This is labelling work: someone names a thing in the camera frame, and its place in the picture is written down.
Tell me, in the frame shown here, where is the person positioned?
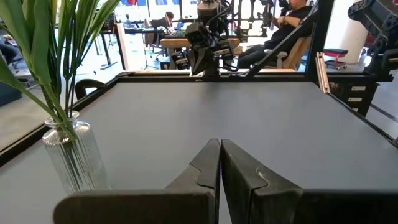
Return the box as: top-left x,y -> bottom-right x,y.
164,11 -> 175,30
238,0 -> 315,70
0,34 -> 19,65

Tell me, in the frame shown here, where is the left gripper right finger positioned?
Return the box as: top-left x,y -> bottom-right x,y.
220,138 -> 398,224

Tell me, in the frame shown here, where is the red stool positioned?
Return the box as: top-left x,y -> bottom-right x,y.
323,48 -> 349,71

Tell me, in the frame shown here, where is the black table frame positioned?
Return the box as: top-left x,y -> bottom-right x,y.
0,0 -> 398,166

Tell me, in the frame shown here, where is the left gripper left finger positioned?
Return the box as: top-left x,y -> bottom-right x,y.
53,138 -> 222,224

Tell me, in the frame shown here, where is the clear ribbed glass vase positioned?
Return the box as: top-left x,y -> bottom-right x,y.
42,110 -> 110,195

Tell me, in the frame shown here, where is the wooden chair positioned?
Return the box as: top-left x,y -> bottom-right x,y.
281,35 -> 312,71

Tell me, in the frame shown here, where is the black drawer unit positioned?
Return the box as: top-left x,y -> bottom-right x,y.
328,79 -> 379,116

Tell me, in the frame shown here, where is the wooden desk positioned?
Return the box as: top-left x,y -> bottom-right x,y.
160,37 -> 241,49

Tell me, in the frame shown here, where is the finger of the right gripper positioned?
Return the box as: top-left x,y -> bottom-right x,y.
187,48 -> 203,76
200,49 -> 216,76

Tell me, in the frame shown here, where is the black background machine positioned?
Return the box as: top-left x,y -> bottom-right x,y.
347,0 -> 398,82

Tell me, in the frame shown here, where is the black arched bracket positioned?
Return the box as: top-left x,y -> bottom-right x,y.
74,78 -> 106,101

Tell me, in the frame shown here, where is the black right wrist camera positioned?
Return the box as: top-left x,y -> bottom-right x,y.
185,22 -> 206,48

